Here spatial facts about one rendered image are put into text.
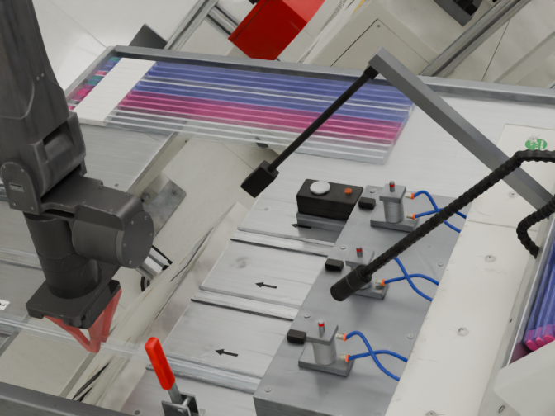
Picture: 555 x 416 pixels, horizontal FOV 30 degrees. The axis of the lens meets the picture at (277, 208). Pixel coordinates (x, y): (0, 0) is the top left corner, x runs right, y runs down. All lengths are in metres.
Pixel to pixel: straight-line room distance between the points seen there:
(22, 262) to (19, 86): 0.41
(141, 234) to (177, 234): 1.49
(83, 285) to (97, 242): 0.09
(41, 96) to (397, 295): 0.41
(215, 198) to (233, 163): 0.14
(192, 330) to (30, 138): 0.32
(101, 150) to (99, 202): 0.49
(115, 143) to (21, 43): 0.56
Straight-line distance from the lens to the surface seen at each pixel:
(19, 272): 1.31
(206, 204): 2.59
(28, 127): 0.96
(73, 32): 2.71
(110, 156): 1.46
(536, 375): 0.77
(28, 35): 0.95
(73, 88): 1.60
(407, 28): 2.38
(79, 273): 1.07
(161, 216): 2.49
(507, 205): 1.15
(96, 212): 0.99
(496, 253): 1.09
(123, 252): 0.99
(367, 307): 1.07
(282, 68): 1.56
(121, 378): 1.54
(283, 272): 1.21
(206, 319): 1.17
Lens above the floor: 1.91
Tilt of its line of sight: 45 degrees down
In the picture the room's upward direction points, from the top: 48 degrees clockwise
